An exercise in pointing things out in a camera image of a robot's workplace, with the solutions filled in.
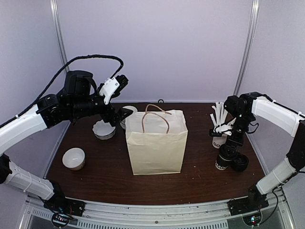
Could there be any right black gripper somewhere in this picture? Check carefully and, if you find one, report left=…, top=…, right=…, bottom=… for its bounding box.
left=225, top=112, right=254, bottom=158

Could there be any black paper coffee cup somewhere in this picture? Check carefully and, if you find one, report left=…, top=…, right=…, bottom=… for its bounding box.
left=215, top=144, right=237, bottom=170

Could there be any cream paper bag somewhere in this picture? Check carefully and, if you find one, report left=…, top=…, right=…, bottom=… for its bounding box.
left=125, top=104, right=188, bottom=176

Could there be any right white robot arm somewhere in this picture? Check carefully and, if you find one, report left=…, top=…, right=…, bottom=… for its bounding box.
left=222, top=92, right=305, bottom=211

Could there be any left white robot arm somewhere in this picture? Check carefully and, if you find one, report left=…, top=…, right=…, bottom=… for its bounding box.
left=0, top=71, right=131, bottom=212

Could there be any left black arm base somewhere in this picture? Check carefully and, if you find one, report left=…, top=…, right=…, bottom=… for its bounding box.
left=42, top=193, right=85, bottom=217

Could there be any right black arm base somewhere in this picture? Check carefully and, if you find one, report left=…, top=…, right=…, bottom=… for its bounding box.
left=227, top=198, right=269, bottom=216

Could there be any stack of paper cups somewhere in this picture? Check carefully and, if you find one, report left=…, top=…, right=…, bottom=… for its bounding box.
left=120, top=105, right=138, bottom=130

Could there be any white cup holding straws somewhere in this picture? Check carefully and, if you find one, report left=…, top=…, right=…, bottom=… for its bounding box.
left=212, top=135, right=227, bottom=149

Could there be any stack of black lids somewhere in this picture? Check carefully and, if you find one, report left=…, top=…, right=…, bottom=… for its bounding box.
left=231, top=154, right=249, bottom=172

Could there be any white scalloped bowl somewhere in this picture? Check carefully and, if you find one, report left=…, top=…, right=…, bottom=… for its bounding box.
left=92, top=120, right=116, bottom=140

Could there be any white round bowl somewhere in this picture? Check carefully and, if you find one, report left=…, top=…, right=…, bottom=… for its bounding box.
left=62, top=148, right=85, bottom=171

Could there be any aluminium front rail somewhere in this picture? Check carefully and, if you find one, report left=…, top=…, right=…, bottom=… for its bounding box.
left=23, top=188, right=296, bottom=229

